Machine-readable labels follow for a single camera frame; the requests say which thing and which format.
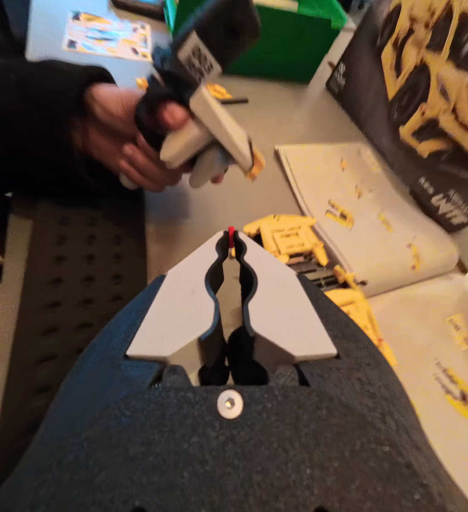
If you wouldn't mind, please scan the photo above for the person's left forearm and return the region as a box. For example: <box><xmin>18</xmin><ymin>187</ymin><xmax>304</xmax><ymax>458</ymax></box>
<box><xmin>0</xmin><ymin>52</ymin><xmax>116</xmax><ymax>201</ymax></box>

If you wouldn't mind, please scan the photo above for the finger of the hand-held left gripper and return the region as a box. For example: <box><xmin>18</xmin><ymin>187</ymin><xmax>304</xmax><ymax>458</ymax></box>
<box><xmin>188</xmin><ymin>82</ymin><xmax>255</xmax><ymax>177</ymax></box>

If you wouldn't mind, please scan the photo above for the open instruction booklet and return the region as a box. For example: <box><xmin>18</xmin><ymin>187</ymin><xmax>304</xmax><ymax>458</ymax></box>
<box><xmin>275</xmin><ymin>142</ymin><xmax>468</xmax><ymax>512</ymax></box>

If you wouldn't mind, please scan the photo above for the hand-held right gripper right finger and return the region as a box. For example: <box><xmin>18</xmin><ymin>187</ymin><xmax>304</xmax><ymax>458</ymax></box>
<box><xmin>227</xmin><ymin>231</ymin><xmax>338</xmax><ymax>386</ymax></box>

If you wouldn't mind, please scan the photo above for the yellow brick beam piece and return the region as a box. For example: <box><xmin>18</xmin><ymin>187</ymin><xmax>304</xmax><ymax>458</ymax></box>
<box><xmin>245</xmin><ymin>149</ymin><xmax>267</xmax><ymax>181</ymax></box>

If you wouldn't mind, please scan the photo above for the person's left hand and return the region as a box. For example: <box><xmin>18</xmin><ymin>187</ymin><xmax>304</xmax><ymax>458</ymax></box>
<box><xmin>80</xmin><ymin>82</ymin><xmax>198</xmax><ymax>193</ymax></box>

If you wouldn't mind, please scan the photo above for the green plastic bin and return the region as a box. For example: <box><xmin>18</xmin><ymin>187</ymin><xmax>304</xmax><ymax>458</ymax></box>
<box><xmin>164</xmin><ymin>0</ymin><xmax>348</xmax><ymax>83</ymax></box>

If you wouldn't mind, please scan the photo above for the yellow brick car model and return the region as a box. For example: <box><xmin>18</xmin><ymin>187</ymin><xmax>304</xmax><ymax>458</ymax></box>
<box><xmin>242</xmin><ymin>214</ymin><xmax>398</xmax><ymax>366</ymax></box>

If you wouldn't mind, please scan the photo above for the black brick set box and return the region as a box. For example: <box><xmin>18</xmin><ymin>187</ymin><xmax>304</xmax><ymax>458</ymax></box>
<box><xmin>325</xmin><ymin>0</ymin><xmax>468</xmax><ymax>233</ymax></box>

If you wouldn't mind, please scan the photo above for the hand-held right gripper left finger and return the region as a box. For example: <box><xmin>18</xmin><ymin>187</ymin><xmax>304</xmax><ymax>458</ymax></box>
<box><xmin>125</xmin><ymin>230</ymin><xmax>231</xmax><ymax>386</ymax></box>

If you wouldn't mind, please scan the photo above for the yellow brick with black axle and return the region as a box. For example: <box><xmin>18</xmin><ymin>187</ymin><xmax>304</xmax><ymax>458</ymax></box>
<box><xmin>205</xmin><ymin>82</ymin><xmax>250</xmax><ymax>105</ymax></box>

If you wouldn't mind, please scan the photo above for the colourful sticker sheet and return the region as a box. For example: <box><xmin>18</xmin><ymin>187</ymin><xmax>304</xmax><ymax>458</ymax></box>
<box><xmin>62</xmin><ymin>10</ymin><xmax>153</xmax><ymax>62</ymax></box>

